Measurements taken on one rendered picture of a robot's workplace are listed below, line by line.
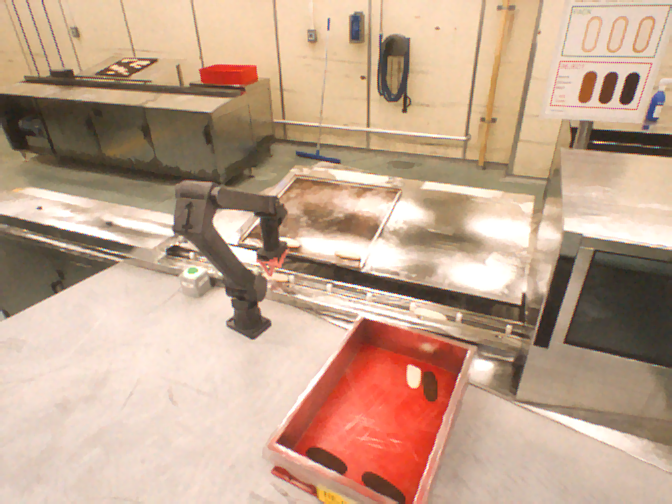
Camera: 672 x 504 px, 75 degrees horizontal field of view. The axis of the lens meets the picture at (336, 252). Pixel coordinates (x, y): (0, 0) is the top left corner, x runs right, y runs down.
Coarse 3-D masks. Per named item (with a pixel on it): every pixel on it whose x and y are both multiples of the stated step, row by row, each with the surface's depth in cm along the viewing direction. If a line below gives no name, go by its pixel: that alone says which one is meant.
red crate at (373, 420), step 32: (384, 352) 122; (352, 384) 113; (384, 384) 113; (448, 384) 112; (320, 416) 105; (352, 416) 104; (384, 416) 104; (416, 416) 104; (352, 448) 97; (384, 448) 97; (416, 448) 97; (288, 480) 90; (416, 480) 91
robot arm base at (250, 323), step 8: (256, 304) 130; (240, 312) 128; (248, 312) 128; (256, 312) 130; (232, 320) 134; (240, 320) 129; (248, 320) 129; (256, 320) 130; (264, 320) 134; (232, 328) 132; (240, 328) 130; (248, 328) 130; (256, 328) 131; (264, 328) 131; (248, 336) 129; (256, 336) 129
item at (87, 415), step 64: (64, 320) 138; (128, 320) 138; (192, 320) 137; (320, 320) 135; (0, 384) 116; (64, 384) 116; (128, 384) 115; (192, 384) 115; (256, 384) 114; (0, 448) 100; (64, 448) 99; (128, 448) 99; (192, 448) 99; (256, 448) 98; (448, 448) 97; (512, 448) 97; (576, 448) 96
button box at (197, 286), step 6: (204, 270) 147; (180, 276) 145; (186, 276) 144; (198, 276) 144; (204, 276) 147; (180, 282) 146; (186, 282) 145; (192, 282) 144; (198, 282) 145; (204, 282) 148; (210, 282) 151; (186, 288) 147; (192, 288) 145; (198, 288) 145; (204, 288) 148; (192, 294) 147; (198, 294) 146
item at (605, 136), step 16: (560, 128) 326; (576, 128) 260; (592, 128) 234; (608, 128) 233; (624, 128) 234; (640, 128) 234; (656, 128) 234; (560, 144) 302; (592, 144) 239; (608, 144) 236; (624, 144) 233; (640, 144) 233; (656, 144) 232; (544, 192) 354
